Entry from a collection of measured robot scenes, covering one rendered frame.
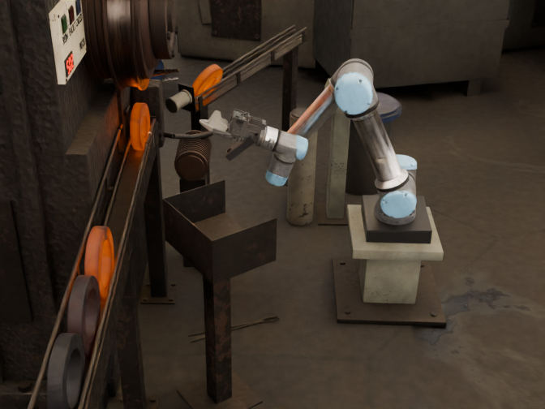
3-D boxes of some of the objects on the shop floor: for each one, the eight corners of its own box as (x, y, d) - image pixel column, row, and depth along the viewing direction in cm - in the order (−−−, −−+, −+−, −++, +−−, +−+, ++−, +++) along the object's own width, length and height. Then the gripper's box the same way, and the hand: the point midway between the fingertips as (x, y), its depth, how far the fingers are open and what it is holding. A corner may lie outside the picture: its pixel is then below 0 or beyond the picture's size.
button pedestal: (318, 228, 331) (325, 98, 300) (315, 201, 352) (322, 77, 321) (354, 228, 331) (365, 98, 300) (349, 201, 352) (358, 77, 321)
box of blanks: (344, 109, 449) (353, -21, 410) (302, 63, 518) (306, -52, 479) (495, 95, 474) (518, -30, 435) (436, 53, 543) (452, -58, 504)
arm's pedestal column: (428, 264, 308) (436, 210, 295) (445, 326, 274) (456, 268, 261) (332, 261, 309) (336, 207, 296) (336, 323, 274) (341, 264, 261)
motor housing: (178, 271, 301) (172, 152, 274) (184, 242, 320) (178, 127, 293) (211, 272, 301) (208, 152, 274) (214, 242, 320) (211, 127, 293)
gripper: (267, 117, 248) (205, 98, 245) (267, 128, 240) (203, 109, 237) (259, 139, 252) (198, 121, 249) (259, 151, 244) (196, 132, 241)
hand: (202, 123), depth 244 cm, fingers closed
